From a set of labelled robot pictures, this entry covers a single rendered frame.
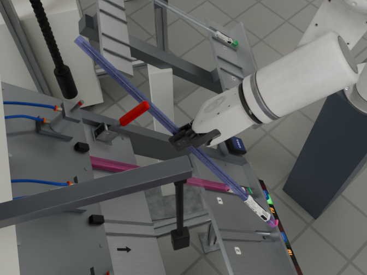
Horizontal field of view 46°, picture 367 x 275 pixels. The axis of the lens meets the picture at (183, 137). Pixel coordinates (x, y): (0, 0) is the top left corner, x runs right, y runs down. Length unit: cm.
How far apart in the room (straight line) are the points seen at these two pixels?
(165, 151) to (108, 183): 54
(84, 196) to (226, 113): 37
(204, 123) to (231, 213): 29
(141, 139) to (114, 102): 125
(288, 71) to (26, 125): 37
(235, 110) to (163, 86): 51
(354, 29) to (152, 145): 42
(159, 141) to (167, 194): 96
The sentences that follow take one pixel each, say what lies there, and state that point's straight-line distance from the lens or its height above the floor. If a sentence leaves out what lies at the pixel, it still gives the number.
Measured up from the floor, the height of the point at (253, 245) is 78.
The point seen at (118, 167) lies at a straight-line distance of 73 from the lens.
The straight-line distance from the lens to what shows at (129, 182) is 37.
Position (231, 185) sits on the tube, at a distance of 82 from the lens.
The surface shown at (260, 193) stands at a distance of 105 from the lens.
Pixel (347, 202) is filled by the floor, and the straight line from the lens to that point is 194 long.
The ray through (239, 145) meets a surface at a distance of 103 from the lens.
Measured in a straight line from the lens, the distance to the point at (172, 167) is 37.
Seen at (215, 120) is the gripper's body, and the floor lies 110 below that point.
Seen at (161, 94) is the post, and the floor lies 72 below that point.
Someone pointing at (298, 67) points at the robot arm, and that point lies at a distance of 65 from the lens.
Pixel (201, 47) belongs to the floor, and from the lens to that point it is 227.
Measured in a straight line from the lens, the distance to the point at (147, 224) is 73.
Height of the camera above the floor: 168
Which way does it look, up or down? 60 degrees down
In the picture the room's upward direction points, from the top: straight up
